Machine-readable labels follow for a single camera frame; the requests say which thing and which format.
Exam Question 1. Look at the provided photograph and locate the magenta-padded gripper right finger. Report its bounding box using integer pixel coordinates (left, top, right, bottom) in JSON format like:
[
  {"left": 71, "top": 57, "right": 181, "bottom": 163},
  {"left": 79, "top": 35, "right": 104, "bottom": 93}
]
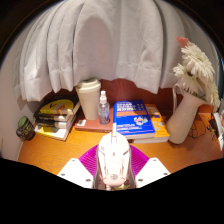
[{"left": 129, "top": 144, "right": 172, "bottom": 189}]

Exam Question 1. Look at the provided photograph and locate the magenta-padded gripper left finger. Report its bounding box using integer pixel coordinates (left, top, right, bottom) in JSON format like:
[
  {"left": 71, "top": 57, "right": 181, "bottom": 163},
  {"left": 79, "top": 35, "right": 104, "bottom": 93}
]
[{"left": 57, "top": 144, "right": 101, "bottom": 190}]

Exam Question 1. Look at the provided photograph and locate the pink computer mouse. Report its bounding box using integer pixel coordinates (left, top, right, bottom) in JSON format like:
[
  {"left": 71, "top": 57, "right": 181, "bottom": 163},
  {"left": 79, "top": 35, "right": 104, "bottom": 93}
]
[{"left": 95, "top": 122, "right": 132, "bottom": 188}]

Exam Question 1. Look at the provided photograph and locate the orange book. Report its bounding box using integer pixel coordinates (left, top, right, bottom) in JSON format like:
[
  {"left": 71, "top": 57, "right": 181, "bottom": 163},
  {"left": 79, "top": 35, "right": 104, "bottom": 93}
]
[{"left": 133, "top": 103, "right": 171, "bottom": 145}]

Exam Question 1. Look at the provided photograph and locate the reddish brown book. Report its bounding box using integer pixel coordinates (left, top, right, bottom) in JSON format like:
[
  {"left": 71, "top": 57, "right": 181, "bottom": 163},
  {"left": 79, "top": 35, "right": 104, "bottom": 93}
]
[{"left": 74, "top": 111, "right": 114, "bottom": 134}]

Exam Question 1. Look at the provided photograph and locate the blue book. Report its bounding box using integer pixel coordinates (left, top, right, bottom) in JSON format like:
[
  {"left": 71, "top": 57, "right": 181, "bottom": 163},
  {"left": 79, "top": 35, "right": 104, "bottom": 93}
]
[{"left": 112, "top": 99, "right": 157, "bottom": 140}]

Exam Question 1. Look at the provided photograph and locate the cream ceramic jug vase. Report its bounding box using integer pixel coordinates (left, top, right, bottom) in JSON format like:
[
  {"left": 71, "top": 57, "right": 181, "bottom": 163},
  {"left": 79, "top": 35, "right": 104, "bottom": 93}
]
[{"left": 165, "top": 82, "right": 208, "bottom": 145}]

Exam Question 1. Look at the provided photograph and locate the clear spray bottle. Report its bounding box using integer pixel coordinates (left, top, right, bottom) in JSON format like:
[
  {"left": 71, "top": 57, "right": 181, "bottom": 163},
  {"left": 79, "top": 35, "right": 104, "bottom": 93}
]
[{"left": 97, "top": 90, "right": 111, "bottom": 126}]

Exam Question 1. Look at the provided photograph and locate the dark green mug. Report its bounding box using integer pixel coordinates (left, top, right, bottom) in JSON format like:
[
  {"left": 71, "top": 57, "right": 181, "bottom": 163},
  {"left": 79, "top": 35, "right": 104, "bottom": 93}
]
[{"left": 15, "top": 115, "right": 36, "bottom": 142}]

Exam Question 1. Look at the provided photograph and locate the yellow and black book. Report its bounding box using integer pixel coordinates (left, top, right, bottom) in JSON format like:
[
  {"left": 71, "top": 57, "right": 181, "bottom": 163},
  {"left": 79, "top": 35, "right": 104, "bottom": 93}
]
[{"left": 33, "top": 94, "right": 81, "bottom": 117}]

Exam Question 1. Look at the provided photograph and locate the cream lidded travel cup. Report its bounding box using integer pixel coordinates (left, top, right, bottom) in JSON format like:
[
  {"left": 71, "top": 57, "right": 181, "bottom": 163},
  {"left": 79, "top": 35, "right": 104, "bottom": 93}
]
[{"left": 74, "top": 77, "right": 102, "bottom": 121}]

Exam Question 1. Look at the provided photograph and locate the white flat device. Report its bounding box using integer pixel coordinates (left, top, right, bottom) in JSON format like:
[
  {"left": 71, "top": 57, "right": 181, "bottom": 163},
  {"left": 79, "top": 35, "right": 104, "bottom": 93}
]
[{"left": 211, "top": 111, "right": 224, "bottom": 151}]

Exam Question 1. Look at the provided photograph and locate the white flower bouquet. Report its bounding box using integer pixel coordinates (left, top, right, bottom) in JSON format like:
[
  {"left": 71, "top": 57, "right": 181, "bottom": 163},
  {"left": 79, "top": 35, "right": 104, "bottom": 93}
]
[{"left": 172, "top": 36, "right": 221, "bottom": 113}]

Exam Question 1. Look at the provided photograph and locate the white curtain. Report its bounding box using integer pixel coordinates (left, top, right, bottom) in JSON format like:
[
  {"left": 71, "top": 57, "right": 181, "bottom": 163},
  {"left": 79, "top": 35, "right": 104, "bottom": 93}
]
[{"left": 13, "top": 0, "right": 214, "bottom": 103}]

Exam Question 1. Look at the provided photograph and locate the black cable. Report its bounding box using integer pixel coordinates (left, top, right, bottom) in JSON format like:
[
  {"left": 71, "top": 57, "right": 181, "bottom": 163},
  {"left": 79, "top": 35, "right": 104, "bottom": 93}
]
[{"left": 189, "top": 113, "right": 218, "bottom": 139}]

